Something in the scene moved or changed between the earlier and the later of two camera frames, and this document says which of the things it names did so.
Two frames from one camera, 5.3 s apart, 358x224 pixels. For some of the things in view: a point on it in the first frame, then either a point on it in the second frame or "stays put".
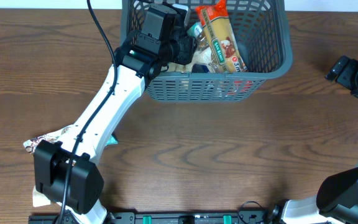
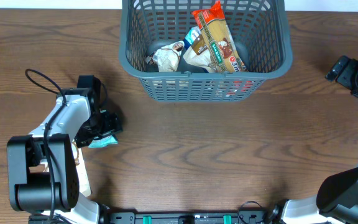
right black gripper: [343, 72] stays put
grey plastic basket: [264, 32] stays put
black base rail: [173, 217] stays put
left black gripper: [188, 49] to [114, 123]
